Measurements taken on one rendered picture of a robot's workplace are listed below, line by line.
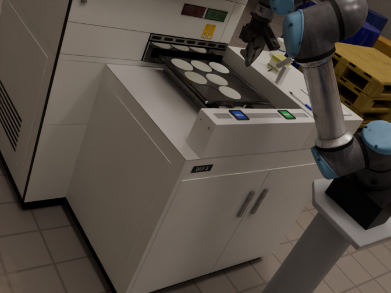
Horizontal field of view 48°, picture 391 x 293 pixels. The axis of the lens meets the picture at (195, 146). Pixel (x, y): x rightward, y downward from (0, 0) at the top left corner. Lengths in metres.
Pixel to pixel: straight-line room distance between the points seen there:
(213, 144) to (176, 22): 0.67
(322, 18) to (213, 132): 0.48
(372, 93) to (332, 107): 2.35
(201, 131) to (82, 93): 0.63
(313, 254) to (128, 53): 1.08
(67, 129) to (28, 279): 0.64
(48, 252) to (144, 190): 0.65
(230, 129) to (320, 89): 0.33
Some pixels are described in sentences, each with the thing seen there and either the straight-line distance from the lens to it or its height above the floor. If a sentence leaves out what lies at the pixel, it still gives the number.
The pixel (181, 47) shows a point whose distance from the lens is 2.00.
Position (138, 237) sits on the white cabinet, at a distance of 1.72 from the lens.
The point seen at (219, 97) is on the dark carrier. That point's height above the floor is 0.90.
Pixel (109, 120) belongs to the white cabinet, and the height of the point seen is 0.65.
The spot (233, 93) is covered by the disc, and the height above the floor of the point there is 0.90.
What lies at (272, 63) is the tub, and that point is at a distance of 2.12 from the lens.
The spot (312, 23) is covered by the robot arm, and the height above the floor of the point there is 1.37.
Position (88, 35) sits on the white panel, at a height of 0.93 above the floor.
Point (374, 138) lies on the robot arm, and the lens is 1.43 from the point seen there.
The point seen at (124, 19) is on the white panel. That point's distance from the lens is 1.81.
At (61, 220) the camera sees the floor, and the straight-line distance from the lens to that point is 2.26.
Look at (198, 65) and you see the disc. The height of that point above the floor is 0.90.
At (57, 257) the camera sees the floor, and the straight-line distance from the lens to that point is 2.10.
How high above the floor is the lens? 1.57
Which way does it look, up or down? 29 degrees down
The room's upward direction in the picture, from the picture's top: 25 degrees clockwise
